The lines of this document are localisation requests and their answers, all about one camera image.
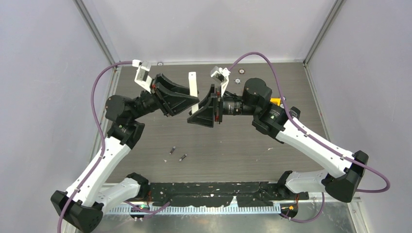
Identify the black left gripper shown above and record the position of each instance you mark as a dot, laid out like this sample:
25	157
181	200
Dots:
173	98

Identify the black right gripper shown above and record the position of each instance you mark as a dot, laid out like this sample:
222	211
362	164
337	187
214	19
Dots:
205	116

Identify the white remote control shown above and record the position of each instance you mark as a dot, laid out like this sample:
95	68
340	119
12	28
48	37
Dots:
193	90

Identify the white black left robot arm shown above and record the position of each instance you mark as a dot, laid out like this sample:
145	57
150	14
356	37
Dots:
83	204

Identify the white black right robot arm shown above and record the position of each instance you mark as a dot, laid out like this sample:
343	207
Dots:
342	169

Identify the black yellow metronome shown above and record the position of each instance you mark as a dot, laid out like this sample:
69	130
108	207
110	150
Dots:
295	112

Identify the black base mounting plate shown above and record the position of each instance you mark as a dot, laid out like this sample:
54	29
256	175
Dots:
218	194

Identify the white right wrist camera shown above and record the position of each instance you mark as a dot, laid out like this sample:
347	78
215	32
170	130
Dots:
221	75

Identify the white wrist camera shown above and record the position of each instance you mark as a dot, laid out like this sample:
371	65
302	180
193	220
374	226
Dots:
142	77
221	75

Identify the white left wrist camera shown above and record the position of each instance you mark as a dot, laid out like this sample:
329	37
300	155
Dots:
142	77

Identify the yellow triangular plastic frame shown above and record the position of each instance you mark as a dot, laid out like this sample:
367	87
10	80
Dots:
277	101

